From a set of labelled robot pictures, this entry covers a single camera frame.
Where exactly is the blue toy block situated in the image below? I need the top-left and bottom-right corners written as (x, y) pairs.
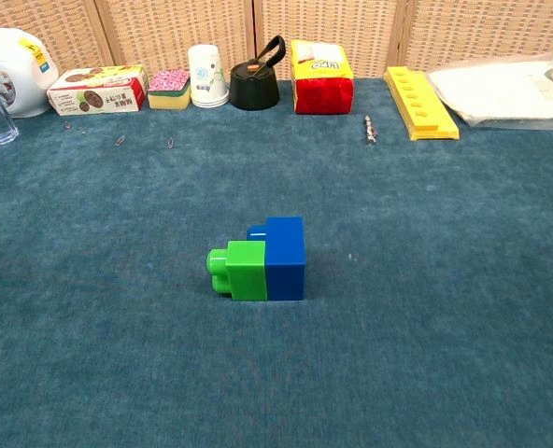
top-left (247, 216), bottom-right (305, 302)

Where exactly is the green toy block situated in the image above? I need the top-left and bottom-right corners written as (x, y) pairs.
top-left (206, 240), bottom-right (269, 302)

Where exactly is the yellow red snack bag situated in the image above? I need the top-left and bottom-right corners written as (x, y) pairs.
top-left (290, 38), bottom-right (355, 115)

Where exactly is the white paper cup stack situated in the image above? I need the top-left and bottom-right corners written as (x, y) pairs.
top-left (187, 44), bottom-right (232, 109)

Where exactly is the blue table cloth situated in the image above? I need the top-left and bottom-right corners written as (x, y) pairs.
top-left (0, 77), bottom-right (553, 448)

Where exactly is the pink patterned yellow sponge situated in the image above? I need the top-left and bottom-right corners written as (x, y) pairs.
top-left (147, 67), bottom-right (192, 111)

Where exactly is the yellow plastic holed tray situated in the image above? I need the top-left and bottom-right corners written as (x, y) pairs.
top-left (383, 65), bottom-right (461, 142)

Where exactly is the woven folding screen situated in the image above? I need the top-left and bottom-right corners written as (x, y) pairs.
top-left (0, 0), bottom-right (553, 81)

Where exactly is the red white cookie box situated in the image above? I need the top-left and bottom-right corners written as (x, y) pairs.
top-left (47, 64), bottom-right (149, 117)

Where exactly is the clear plastic bag with papers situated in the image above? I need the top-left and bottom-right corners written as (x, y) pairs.
top-left (424, 48), bottom-right (553, 132)

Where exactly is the white plastic canister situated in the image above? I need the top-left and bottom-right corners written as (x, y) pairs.
top-left (0, 27), bottom-right (61, 119)

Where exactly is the black pot with handle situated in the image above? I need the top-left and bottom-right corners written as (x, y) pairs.
top-left (229, 35), bottom-right (288, 112)

